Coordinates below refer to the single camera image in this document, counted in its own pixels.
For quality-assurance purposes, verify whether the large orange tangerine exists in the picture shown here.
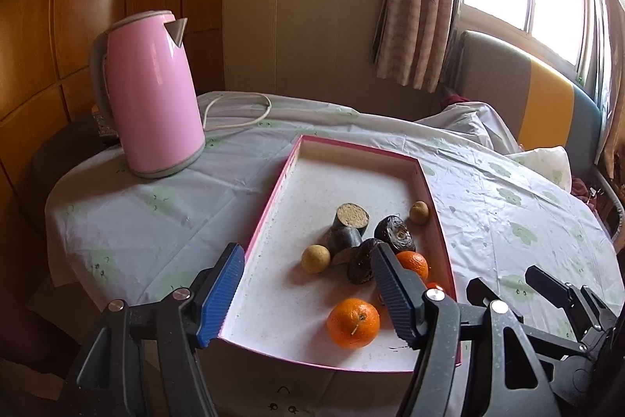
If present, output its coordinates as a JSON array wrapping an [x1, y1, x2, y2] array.
[[396, 251, 429, 283]]

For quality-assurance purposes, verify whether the white power cable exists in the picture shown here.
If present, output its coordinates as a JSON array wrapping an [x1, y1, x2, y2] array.
[[201, 93, 273, 134]]

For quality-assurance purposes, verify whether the large dark water chestnut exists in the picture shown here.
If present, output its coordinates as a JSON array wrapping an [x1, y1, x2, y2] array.
[[346, 238, 384, 285]]

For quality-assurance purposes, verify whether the yellow longan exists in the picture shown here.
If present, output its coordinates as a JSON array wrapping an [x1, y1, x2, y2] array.
[[409, 200, 430, 226], [301, 245, 332, 274]]

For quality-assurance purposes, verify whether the white green cloud tablecloth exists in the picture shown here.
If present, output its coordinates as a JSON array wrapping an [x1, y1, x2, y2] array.
[[44, 90, 625, 417]]

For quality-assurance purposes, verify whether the sheer curtain right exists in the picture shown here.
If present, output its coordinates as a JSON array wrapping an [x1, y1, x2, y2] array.
[[593, 0, 624, 183]]

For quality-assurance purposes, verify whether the grey yellow blue sofa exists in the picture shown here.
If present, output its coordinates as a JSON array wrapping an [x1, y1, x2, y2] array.
[[450, 30, 602, 179]]

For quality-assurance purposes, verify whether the white cloud pillow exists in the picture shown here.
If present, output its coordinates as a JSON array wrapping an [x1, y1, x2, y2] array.
[[507, 146, 573, 193]]

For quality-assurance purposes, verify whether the pink white shallow box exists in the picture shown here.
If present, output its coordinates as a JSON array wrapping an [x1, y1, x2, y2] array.
[[219, 136, 455, 372]]

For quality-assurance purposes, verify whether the pink electric kettle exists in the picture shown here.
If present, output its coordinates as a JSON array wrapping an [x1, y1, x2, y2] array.
[[89, 11, 205, 179]]

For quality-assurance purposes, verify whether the small orange tangerine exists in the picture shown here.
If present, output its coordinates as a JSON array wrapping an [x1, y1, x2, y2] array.
[[326, 299, 380, 349]]

